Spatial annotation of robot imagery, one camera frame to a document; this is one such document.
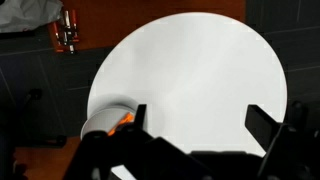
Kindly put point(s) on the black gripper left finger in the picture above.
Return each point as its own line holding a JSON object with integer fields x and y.
{"x": 140, "y": 115}

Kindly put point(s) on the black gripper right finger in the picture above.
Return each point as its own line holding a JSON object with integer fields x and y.
{"x": 261, "y": 125}

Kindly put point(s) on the orange highlighter marker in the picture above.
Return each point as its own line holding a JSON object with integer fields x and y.
{"x": 122, "y": 122}

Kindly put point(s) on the crumpled white plastic bag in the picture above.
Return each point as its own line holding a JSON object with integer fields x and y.
{"x": 23, "y": 13}

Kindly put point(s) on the white round bowl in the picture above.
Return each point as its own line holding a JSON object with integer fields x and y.
{"x": 100, "y": 121}

